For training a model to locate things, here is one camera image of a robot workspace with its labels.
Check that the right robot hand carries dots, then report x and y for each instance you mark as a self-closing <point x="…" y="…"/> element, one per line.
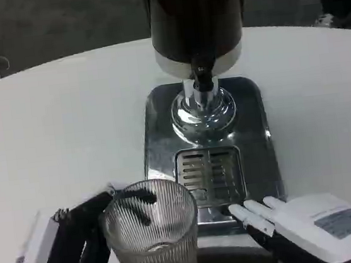
<point x="320" y="229"/>

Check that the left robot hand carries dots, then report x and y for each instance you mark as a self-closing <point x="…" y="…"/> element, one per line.
<point x="64" y="242"/>

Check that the clear ribbed glass cup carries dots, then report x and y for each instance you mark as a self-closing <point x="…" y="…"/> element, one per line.
<point x="151" y="229"/>

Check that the steel drip tray with grid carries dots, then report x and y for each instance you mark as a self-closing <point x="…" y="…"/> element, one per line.
<point x="209" y="153"/>

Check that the black drink dispenser with tap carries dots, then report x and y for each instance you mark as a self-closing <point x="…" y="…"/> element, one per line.
<point x="198" y="56"/>

